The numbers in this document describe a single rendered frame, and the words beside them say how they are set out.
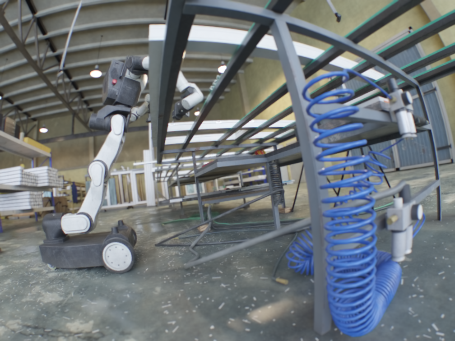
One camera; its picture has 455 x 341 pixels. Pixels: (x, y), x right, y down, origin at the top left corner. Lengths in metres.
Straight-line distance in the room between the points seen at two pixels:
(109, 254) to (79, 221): 0.32
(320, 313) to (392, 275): 0.24
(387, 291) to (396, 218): 0.19
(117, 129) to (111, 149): 0.13
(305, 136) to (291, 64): 0.17
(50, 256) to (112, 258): 0.45
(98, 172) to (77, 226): 0.37
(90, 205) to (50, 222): 0.32
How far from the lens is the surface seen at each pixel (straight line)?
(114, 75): 1.54
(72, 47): 12.60
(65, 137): 14.97
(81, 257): 1.31
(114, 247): 1.19
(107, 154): 1.42
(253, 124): 1.83
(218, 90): 0.95
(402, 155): 7.02
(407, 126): 0.76
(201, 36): 0.72
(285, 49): 0.51
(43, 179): 5.71
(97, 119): 1.50
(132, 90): 1.51
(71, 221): 1.42
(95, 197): 1.40
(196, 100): 1.19
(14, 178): 5.24
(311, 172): 0.43
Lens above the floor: 0.40
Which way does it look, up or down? 4 degrees up
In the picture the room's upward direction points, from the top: 8 degrees counter-clockwise
